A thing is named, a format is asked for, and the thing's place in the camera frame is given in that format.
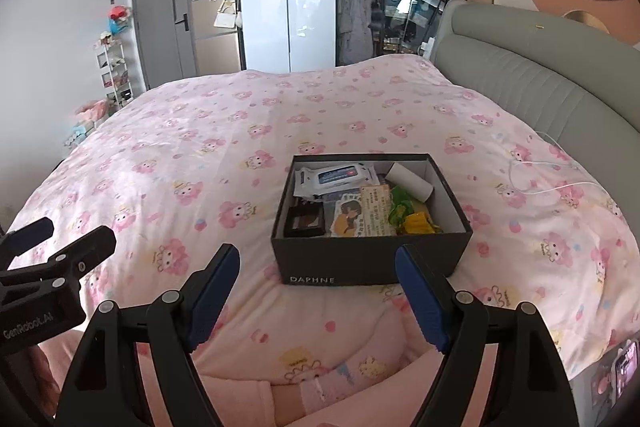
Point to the black Daphne shoe box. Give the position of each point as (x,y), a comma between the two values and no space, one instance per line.
(331,261)

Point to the green yellow snack wrapper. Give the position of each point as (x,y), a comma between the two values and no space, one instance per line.
(408,216)

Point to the grey door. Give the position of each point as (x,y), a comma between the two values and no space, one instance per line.
(164,40)

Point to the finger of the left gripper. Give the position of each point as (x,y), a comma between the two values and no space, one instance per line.
(75,260)
(17,242)

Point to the black square display frame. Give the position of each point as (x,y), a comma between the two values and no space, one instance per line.
(305,219)

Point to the white shelf rack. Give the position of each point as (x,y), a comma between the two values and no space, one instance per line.
(114,71)

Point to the anime character sticker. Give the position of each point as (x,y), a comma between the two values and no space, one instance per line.
(347,221)

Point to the orange printed card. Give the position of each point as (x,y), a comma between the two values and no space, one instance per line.
(376,203)

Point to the grey padded headboard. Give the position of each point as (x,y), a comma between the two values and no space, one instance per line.
(564,79)

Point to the wet wipes pack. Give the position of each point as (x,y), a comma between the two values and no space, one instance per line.
(315,182)

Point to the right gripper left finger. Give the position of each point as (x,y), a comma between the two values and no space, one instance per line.
(207,291)

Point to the beige low cabinet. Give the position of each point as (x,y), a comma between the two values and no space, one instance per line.
(216,48)

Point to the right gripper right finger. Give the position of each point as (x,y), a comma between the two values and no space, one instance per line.
(429,295)

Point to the cardboard paper roll tube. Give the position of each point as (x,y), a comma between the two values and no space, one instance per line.
(414,185)

